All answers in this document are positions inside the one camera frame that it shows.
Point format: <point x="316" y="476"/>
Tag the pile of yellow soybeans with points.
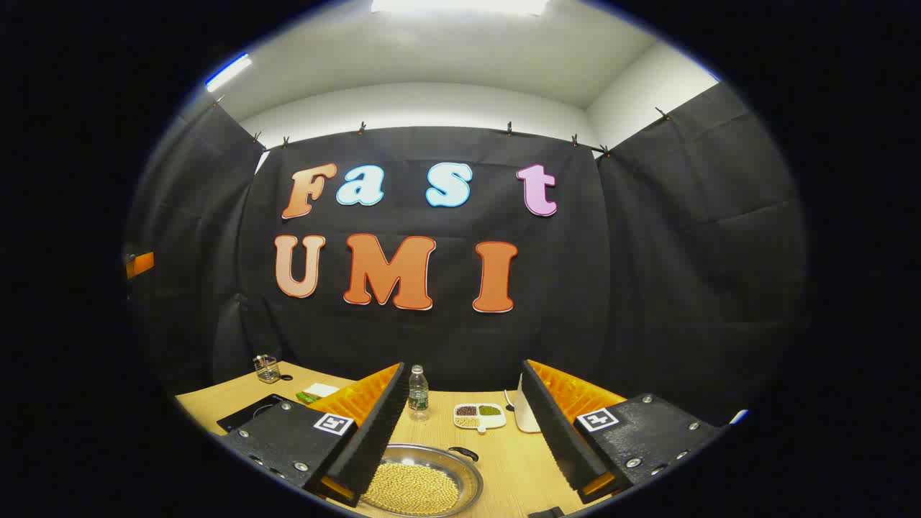
<point x="410" y="489"/>

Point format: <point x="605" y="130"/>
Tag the white divided bean dish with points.
<point x="478" y="418"/>

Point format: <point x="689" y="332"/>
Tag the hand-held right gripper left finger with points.
<point x="374" y="439"/>

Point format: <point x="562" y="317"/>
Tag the ceiling light panel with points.
<point x="460" y="6"/>
<point x="228" y="72"/>

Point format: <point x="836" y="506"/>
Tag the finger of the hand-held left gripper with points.
<point x="142" y="264"/>

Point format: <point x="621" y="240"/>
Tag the clear plastic water bottle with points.
<point x="418" y="396"/>

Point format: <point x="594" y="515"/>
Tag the sandwich with lettuce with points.
<point x="320" y="391"/>

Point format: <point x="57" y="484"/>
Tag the white toaster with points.
<point x="525" y="417"/>

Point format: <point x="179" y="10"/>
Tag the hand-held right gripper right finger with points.
<point x="554" y="432"/>

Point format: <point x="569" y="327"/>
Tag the black backdrop cloth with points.
<point x="611" y="288"/>

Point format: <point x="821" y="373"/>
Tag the black induction cooktop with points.
<point x="248" y="416"/>

